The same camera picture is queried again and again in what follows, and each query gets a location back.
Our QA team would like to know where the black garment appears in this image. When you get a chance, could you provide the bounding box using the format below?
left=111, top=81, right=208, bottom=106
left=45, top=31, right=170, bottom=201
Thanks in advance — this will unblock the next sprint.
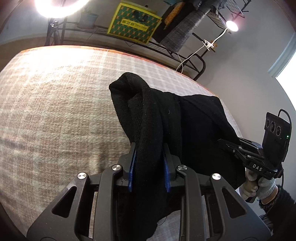
left=109, top=72, right=245, bottom=240

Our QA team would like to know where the right forearm dark sleeve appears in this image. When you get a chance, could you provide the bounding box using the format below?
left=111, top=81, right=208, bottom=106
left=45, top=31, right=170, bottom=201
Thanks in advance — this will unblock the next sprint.
left=259, top=185, right=295, bottom=240

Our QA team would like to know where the black metal clothes rack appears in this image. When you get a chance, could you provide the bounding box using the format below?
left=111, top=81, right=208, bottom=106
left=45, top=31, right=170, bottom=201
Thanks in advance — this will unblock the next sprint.
left=51, top=1, right=251, bottom=81

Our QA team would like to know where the right gloved hand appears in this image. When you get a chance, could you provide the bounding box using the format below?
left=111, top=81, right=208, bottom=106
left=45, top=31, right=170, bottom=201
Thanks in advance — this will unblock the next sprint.
left=239, top=169, right=278, bottom=204

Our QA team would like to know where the pink plaid bed cover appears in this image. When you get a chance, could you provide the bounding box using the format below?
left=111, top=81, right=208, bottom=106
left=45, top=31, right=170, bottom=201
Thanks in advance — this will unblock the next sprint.
left=1, top=46, right=210, bottom=234

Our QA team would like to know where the window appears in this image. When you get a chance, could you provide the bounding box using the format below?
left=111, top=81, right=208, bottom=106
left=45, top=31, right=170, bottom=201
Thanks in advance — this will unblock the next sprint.
left=268, top=38, right=296, bottom=108

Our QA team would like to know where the green yellow storage bag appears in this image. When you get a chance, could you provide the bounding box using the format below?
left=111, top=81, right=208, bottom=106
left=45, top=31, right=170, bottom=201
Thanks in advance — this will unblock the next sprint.
left=107, top=1, right=162, bottom=44

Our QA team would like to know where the potted plant blue pot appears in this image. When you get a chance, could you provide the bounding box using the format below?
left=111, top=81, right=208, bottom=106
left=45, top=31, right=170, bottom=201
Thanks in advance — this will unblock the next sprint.
left=78, top=10, right=98, bottom=29

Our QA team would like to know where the orange garment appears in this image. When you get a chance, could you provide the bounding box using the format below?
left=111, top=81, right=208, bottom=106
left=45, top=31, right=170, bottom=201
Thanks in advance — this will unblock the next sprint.
left=164, top=1, right=185, bottom=29

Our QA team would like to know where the light tripod stand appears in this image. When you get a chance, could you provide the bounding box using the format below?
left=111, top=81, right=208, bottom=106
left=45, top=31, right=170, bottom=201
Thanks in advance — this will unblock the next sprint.
left=45, top=18, right=60, bottom=46

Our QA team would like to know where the grey plaid coat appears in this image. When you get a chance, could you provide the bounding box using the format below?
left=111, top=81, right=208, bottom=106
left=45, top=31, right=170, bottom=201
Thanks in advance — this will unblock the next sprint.
left=160, top=1, right=226, bottom=53

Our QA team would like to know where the black camera box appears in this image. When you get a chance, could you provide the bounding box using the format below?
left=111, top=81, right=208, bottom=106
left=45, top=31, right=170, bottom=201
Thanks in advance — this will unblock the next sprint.
left=262, top=109, right=292, bottom=168

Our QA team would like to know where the ring light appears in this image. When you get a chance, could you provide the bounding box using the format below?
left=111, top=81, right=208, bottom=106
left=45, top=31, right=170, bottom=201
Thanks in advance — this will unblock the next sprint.
left=34, top=0, right=89, bottom=19

